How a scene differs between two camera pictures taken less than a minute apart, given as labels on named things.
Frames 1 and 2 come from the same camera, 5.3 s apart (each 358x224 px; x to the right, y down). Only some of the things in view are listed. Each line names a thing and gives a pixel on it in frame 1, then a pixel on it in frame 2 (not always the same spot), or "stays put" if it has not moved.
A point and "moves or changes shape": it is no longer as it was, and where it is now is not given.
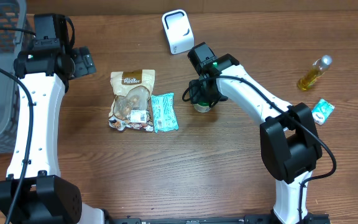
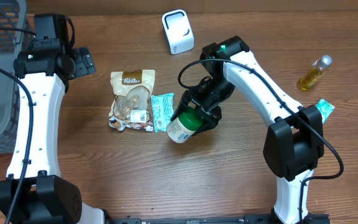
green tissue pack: (322, 111) stays put
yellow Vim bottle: (320, 66) stays put
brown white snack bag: (131, 107) stays put
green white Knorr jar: (202, 106) moves or changes shape
